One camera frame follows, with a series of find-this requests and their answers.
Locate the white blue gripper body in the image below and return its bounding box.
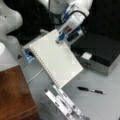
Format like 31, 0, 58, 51
56, 4, 89, 44

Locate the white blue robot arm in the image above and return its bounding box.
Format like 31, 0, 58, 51
0, 0, 93, 56

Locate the black drawer box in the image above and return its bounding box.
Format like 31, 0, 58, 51
71, 32, 120, 75

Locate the black pen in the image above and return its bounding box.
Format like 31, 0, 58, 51
77, 86, 105, 94

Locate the brown wooden shelf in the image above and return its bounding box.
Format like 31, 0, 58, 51
0, 66, 40, 120

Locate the white lamp power cable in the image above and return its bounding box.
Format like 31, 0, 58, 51
26, 68, 46, 84

